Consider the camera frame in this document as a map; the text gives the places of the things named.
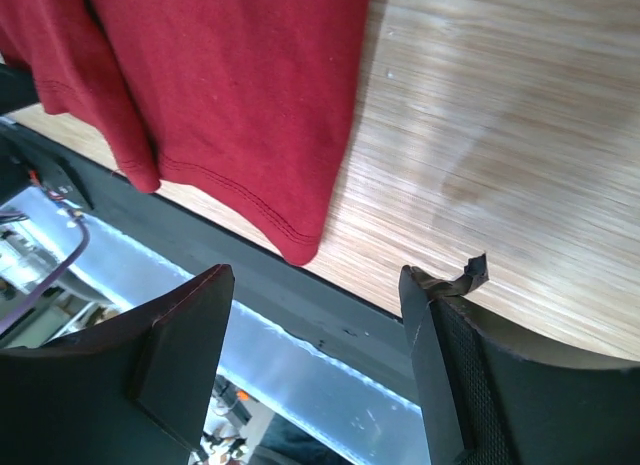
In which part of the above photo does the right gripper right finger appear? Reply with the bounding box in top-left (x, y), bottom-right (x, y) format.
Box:
top-left (398, 256), bottom-right (639, 464)

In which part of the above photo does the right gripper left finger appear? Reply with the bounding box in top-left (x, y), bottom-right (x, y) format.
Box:
top-left (1, 265), bottom-right (235, 464)

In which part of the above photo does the dark red t-shirt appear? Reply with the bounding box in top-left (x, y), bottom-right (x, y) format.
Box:
top-left (1, 0), bottom-right (370, 266)

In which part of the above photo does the white slotted cable duct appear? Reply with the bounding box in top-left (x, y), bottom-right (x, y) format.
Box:
top-left (0, 187), bottom-right (426, 465)

